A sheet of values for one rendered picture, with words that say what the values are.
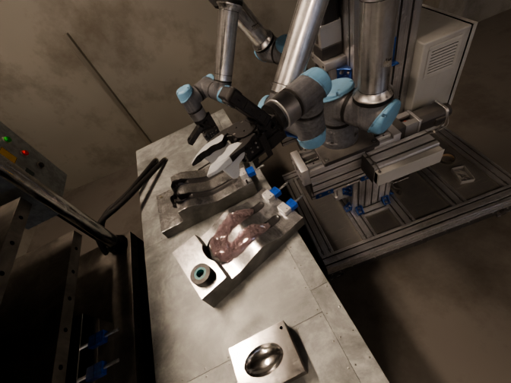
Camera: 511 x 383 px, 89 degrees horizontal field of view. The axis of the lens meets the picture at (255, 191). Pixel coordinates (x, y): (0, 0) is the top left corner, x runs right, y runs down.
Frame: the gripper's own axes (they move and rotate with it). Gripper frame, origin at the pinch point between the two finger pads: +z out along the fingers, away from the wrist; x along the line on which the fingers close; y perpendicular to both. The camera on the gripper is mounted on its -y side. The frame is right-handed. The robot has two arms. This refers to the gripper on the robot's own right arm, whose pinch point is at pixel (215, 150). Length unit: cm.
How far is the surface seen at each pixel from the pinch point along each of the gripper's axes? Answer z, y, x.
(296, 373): 14, -6, -101
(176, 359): 18, -45, -80
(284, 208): 10, 16, -48
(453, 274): 105, 88, -78
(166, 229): 8.5, -37.6, -26.9
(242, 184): 7.5, 4.4, -25.3
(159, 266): 15, -47, -39
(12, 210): -36, -70, -28
